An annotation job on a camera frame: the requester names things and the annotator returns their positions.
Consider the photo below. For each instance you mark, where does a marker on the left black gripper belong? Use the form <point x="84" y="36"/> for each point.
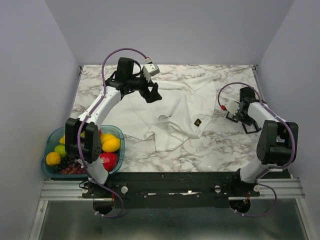
<point x="150" y="96"/>

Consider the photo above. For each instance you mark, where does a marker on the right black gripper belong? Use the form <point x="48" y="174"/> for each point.
<point x="236" y="116"/>

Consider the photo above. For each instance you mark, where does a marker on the white printed t-shirt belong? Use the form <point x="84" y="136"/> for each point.
<point x="170" y="120"/>

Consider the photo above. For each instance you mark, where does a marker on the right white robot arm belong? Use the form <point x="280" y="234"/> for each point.
<point x="277" y="143"/>

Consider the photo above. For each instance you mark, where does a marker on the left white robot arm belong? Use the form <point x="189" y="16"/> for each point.
<point x="82" y="134"/>

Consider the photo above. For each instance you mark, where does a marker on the black yellow garment label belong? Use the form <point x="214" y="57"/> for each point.
<point x="198" y="122"/>

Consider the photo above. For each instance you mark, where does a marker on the yellow lemon right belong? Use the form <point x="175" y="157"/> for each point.
<point x="111" y="145"/>

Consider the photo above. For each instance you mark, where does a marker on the yellow lemon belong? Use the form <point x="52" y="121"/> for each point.
<point x="105" y="136"/>
<point x="111" y="145"/>

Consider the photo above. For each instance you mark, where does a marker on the yellow lemon left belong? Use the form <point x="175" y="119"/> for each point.
<point x="105" y="136"/>

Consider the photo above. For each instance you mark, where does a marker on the red apple lower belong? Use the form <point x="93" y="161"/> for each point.
<point x="109" y="160"/>

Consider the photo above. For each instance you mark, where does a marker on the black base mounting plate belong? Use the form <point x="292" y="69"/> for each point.
<point x="172" y="189"/>

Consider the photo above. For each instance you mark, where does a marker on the green lime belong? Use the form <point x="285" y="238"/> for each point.
<point x="60" y="149"/>

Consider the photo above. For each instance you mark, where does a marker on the teal plastic fruit bowl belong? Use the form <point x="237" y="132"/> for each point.
<point x="55" y="139"/>

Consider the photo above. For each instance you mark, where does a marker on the dark purple grapes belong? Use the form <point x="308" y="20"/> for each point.
<point x="68" y="166"/>

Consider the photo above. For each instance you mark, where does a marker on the orange citrus fruit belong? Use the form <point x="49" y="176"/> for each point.
<point x="53" y="159"/>

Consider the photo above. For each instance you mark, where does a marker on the black frame stand upper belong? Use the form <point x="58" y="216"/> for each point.
<point x="231" y="117"/>

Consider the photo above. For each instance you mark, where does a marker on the black frame stand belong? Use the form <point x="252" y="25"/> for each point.
<point x="231" y="117"/>
<point x="251" y="128"/>

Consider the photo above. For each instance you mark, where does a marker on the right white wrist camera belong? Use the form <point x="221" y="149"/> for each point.
<point x="231" y="106"/>

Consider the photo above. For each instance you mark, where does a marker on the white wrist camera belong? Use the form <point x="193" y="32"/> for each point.
<point x="149" y="70"/>
<point x="231" y="106"/>

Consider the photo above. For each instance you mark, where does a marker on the black frame stand lower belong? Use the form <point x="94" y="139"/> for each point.
<point x="251" y="128"/>

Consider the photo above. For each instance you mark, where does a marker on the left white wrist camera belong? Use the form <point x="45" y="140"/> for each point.
<point x="149" y="70"/>

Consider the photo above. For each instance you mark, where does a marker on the aluminium rail frame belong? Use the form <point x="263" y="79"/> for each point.
<point x="62" y="190"/>

